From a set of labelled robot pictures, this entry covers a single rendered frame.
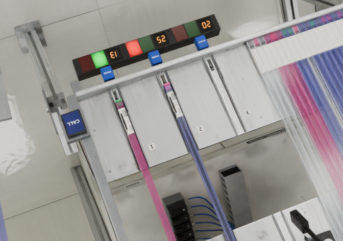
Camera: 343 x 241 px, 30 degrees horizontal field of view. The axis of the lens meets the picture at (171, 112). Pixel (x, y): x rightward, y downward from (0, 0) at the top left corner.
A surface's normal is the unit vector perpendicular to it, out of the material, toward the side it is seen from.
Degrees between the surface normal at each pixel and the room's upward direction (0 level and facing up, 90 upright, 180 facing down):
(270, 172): 0
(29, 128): 0
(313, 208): 42
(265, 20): 0
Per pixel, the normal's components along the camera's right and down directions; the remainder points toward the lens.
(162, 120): 0.06, -0.35
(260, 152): 0.29, 0.33
